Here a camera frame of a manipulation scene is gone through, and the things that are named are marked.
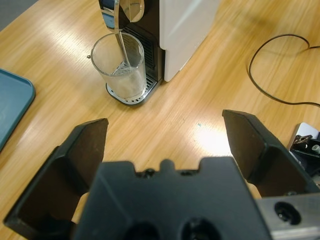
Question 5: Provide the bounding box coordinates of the dark blue plastic tray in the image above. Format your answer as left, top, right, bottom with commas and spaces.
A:
0, 68, 37, 152

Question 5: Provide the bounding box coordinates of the white capsule coffee machine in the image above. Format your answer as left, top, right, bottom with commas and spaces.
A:
98, 0, 221, 109

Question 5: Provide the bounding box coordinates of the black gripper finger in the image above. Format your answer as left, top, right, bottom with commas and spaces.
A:
222, 109, 320, 198
3, 117, 110, 240

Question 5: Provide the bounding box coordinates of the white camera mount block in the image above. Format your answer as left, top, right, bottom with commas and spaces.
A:
288, 121, 320, 181

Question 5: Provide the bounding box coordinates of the clear drinking glass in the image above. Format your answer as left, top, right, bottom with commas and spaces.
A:
90, 32, 148, 100

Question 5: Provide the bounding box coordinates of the thin black table cable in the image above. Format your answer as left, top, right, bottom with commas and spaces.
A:
248, 33, 320, 108

